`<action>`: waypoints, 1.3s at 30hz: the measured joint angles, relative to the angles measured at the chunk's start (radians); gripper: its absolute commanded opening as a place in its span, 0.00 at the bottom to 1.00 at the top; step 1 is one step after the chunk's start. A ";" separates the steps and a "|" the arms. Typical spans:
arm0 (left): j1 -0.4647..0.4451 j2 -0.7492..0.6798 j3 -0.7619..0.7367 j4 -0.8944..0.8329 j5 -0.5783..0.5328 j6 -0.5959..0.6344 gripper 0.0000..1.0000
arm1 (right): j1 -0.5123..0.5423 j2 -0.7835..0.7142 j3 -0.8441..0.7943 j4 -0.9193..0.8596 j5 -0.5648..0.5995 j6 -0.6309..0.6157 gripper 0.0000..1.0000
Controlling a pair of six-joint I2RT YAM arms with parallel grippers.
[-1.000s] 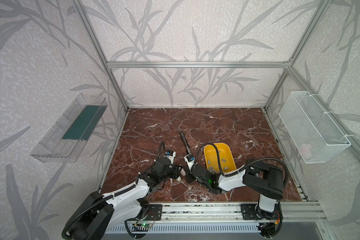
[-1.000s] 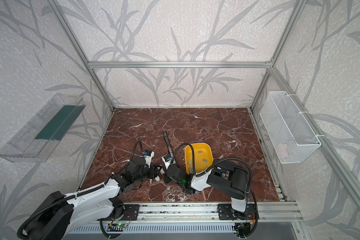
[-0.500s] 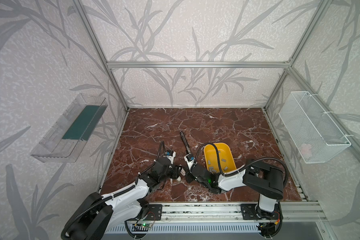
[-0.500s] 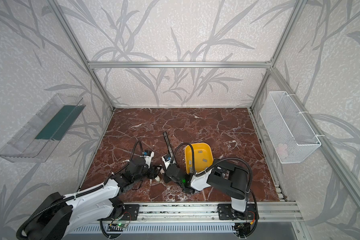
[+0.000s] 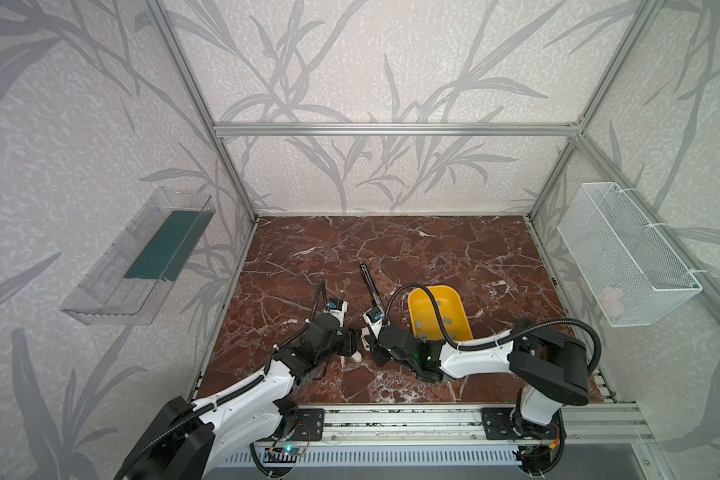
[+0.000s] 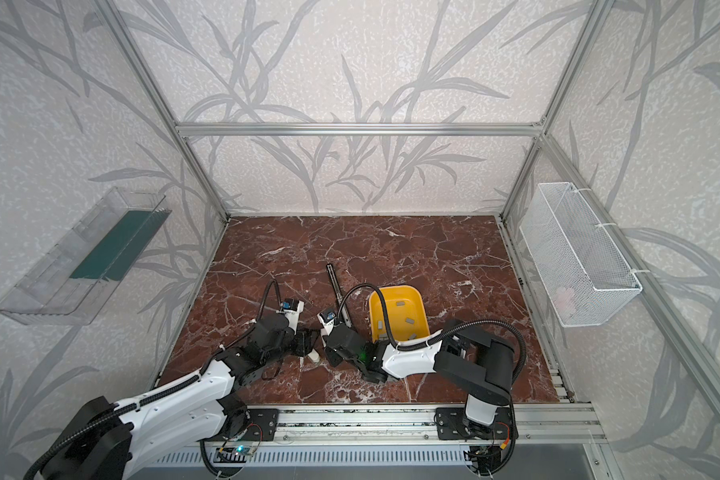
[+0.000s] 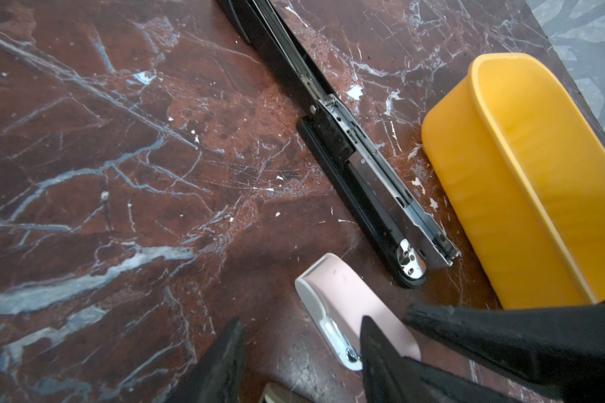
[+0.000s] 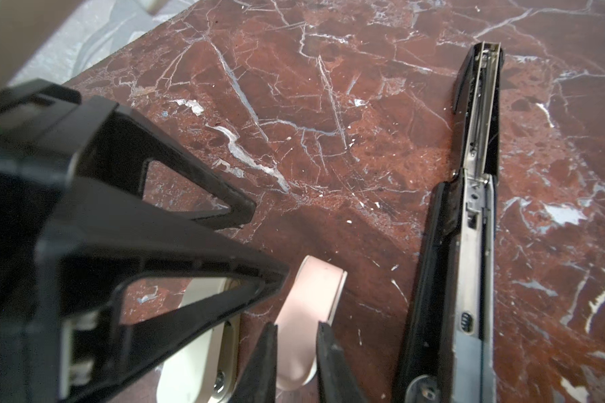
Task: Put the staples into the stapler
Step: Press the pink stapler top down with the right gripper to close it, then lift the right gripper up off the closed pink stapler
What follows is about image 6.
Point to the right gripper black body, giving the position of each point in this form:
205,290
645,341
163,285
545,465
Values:
334,341

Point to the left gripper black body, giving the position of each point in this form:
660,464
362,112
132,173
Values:
303,342

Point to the beige mini stapler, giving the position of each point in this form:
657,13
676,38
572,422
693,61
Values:
314,357

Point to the black metal stapler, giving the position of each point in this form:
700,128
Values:
335,288

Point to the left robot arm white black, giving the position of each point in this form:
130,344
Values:
114,440

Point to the yellow plastic tray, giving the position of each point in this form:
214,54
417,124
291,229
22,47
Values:
414,309

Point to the green circuit board left base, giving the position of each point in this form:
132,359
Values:
237,454

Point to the circuit board right base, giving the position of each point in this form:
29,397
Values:
487,461

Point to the clear plastic wall bin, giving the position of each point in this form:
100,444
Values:
73,281

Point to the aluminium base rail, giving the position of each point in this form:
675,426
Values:
415,424

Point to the aluminium frame back crossbar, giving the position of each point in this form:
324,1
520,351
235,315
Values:
196,129

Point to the white wire mesh basket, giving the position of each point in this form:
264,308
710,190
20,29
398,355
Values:
583,272

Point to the aluminium frame corner post left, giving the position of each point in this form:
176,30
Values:
113,21

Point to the aluminium frame corner post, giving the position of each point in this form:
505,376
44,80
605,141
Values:
113,21
594,22

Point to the aluminium frame corner post right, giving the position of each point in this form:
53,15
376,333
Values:
594,22

